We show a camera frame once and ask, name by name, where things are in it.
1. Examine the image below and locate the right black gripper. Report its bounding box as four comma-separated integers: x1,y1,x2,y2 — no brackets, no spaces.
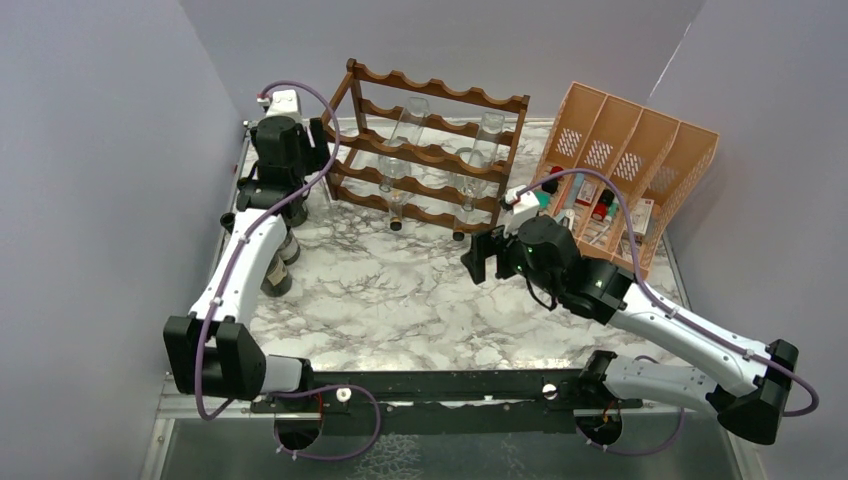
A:
461,223,561,298

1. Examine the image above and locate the green wine bottle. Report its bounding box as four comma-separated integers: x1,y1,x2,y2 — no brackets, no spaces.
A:
260,237,293,297
276,229,301,266
281,200,308,228

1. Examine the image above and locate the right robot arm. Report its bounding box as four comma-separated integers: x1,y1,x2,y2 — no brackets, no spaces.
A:
461,215,798,445

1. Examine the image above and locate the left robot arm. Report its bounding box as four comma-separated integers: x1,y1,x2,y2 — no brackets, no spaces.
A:
163,114,330,411

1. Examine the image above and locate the brown wooden wine rack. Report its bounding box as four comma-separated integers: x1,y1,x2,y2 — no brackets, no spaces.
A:
322,58,531,234

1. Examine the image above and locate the red bottle in organizer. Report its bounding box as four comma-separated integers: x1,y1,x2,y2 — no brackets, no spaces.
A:
591,189,616,222

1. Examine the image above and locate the red white box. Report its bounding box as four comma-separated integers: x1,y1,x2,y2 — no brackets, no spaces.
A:
575,174,598,207

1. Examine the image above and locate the orange plastic organizer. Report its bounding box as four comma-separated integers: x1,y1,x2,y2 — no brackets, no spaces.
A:
534,82,719,274

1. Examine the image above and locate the white box in organizer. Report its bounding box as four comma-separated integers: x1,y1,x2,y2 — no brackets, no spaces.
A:
630,198,656,245

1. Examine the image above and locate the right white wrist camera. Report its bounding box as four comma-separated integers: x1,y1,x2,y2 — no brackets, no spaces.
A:
501,185,540,236

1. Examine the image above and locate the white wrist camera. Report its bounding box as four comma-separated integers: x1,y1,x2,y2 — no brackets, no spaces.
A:
257,89,303,123
501,185,540,236

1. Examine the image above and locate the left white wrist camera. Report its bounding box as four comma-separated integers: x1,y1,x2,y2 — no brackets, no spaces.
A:
257,89,303,123

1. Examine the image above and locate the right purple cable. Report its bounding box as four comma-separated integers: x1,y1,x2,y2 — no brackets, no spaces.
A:
516,166,820,419

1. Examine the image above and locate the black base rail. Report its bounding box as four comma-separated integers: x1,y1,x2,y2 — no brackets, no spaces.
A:
250,368,642,436

